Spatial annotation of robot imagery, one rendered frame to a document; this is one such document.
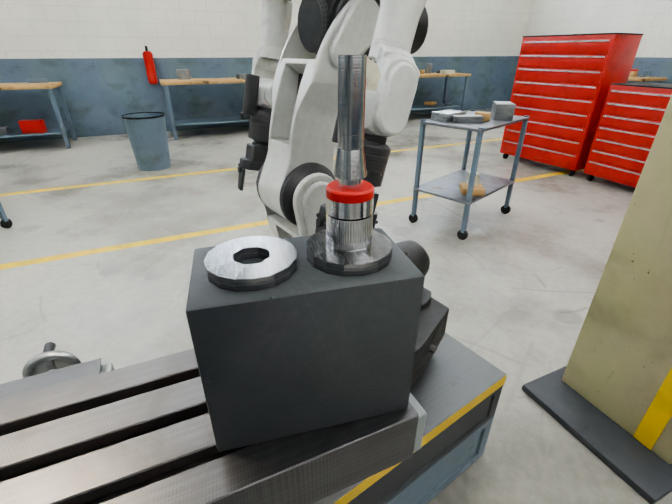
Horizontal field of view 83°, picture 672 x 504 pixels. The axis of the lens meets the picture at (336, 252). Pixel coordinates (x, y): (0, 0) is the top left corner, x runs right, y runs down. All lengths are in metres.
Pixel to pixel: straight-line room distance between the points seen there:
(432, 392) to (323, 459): 0.79
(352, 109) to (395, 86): 0.31
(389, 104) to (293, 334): 0.41
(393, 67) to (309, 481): 0.57
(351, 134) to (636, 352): 1.51
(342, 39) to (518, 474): 1.45
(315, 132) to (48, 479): 0.67
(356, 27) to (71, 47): 7.25
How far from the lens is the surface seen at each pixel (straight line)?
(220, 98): 7.96
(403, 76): 0.65
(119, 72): 7.86
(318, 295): 0.34
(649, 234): 1.58
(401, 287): 0.37
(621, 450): 1.83
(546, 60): 5.40
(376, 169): 0.66
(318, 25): 0.84
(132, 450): 0.51
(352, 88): 0.34
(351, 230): 0.36
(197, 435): 0.49
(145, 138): 5.12
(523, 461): 1.67
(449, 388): 1.24
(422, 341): 1.12
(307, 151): 0.82
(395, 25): 0.68
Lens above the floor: 1.29
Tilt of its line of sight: 28 degrees down
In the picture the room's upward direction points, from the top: straight up
